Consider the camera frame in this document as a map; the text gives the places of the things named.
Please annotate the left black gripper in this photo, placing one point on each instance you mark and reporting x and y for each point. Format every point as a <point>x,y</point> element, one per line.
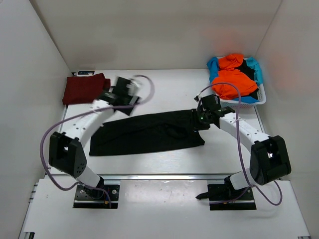
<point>131,98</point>

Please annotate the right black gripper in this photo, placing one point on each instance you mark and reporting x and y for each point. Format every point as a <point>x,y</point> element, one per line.
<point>196,126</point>

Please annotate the black t shirt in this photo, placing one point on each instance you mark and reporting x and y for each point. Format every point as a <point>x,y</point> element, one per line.
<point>244,68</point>
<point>146,134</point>

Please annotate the dark red t shirt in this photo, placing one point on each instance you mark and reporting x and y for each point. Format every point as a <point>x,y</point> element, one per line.
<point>84,90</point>

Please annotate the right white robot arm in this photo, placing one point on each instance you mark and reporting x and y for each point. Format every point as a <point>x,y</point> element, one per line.
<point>269,158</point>

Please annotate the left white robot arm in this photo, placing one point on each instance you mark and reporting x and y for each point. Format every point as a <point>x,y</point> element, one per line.
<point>66,149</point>

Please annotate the black label sticker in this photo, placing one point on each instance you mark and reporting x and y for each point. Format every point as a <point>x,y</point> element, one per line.
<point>80,73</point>

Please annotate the blue t shirt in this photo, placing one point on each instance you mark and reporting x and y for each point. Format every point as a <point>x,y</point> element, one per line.
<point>256,69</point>

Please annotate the orange t shirt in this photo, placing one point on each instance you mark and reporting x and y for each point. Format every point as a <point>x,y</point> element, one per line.
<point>234,79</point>

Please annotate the white plastic laundry basket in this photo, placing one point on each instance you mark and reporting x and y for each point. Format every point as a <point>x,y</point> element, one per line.
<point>249,102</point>

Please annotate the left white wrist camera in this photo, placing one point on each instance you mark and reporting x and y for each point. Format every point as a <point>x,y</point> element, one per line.
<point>134,86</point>

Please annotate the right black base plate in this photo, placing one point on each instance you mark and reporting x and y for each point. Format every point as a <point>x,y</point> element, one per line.
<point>222,197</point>

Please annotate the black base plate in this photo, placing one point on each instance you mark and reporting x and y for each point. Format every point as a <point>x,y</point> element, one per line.
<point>222,197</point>
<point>95,199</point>

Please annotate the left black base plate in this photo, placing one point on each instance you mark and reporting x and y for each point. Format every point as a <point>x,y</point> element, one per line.
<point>95,199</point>

